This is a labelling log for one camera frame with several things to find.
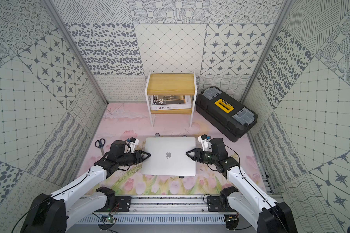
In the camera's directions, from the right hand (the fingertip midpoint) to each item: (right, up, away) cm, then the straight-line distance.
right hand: (188, 155), depth 78 cm
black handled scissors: (-59, +3, +18) cm, 61 cm away
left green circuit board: (-41, -29, -8) cm, 50 cm away
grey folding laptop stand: (-19, +10, +10) cm, 24 cm away
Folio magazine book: (-11, +31, +16) cm, 36 cm away
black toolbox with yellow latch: (+26, +22, +12) cm, 36 cm away
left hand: (-23, +1, +3) cm, 24 cm away
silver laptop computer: (-11, -1, +1) cm, 11 cm away
